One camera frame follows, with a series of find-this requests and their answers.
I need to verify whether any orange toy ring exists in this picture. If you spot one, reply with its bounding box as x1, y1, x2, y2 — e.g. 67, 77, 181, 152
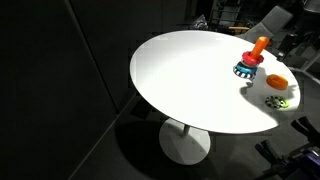
265, 73, 289, 91

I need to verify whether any grey patterned cushion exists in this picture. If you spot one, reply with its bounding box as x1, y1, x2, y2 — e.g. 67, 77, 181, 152
191, 14, 210, 31

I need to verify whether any wooden bar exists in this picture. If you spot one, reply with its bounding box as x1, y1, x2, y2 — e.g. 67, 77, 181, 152
228, 26, 251, 32

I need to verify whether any orange stacking toy pole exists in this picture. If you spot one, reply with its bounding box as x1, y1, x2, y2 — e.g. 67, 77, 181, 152
249, 35, 270, 61

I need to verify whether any grey metal table leg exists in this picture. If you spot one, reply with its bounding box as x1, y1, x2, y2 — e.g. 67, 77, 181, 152
288, 49, 320, 85

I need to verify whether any purple device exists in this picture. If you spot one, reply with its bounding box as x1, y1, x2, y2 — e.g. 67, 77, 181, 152
293, 148, 320, 180

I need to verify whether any white table pedestal base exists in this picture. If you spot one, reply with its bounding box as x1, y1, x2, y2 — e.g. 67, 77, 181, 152
158, 117, 212, 166

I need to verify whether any blue toy ring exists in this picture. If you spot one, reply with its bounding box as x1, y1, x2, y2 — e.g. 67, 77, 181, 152
235, 60, 259, 75

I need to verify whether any red toy ring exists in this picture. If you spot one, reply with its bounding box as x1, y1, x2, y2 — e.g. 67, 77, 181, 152
241, 50, 265, 67

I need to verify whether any green black white toy ring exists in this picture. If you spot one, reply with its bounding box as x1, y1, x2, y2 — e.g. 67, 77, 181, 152
264, 94, 290, 110

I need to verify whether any black clamp handle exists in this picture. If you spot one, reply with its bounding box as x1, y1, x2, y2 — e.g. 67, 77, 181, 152
290, 116, 320, 148
254, 139, 288, 168

